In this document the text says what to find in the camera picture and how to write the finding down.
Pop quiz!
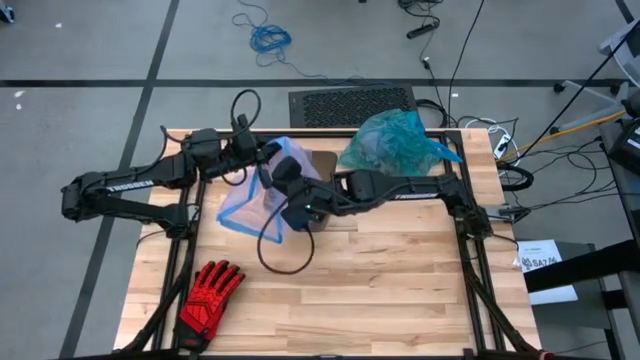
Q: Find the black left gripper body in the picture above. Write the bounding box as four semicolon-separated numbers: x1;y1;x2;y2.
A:
218;133;259;175

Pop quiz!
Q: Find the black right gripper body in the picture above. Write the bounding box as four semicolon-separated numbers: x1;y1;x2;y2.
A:
272;156;349;214

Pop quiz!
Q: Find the pink drawstring trash bag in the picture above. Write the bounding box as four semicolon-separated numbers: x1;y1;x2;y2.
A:
216;135;324;245

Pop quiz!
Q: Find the teal trash bag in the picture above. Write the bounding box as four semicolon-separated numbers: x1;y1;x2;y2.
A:
338;108;464;177

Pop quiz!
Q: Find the black perforated computer case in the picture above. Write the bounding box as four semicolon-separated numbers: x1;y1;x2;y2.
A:
288;84;419;129

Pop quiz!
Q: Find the red black work glove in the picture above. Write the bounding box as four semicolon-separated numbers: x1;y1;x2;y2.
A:
174;259;246;351

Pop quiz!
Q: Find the black power strip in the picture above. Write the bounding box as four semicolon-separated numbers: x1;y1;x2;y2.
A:
405;19;442;41

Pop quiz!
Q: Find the white paper sheet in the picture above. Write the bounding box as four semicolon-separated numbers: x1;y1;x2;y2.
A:
513;238;580;307

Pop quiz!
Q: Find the black side table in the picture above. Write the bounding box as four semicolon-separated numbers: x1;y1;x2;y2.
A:
522;238;640;360

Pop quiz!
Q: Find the grey office chair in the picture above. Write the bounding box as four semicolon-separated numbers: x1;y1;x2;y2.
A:
549;17;640;136

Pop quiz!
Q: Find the black device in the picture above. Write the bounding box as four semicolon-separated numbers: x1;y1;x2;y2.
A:
598;96;640;177

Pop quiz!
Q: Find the black camera cable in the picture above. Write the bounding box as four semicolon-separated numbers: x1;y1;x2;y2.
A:
228;88;263;133
255;197;317;276

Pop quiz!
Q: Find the black aluminium table frame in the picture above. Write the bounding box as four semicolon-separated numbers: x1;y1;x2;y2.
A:
119;128;544;360

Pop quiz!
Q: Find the blue coiled cable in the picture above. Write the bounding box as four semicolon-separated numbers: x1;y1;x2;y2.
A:
230;0;331;81

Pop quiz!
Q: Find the black cable bundle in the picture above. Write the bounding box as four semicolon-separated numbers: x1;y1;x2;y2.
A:
397;0;445;19

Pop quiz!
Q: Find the black floor cable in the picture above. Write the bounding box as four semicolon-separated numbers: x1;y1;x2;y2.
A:
446;0;487;124

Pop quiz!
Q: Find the black cable coil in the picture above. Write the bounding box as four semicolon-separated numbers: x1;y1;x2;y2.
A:
497;160;535;193

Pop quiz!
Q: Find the yellow cable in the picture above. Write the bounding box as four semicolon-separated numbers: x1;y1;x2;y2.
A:
499;109;629;162

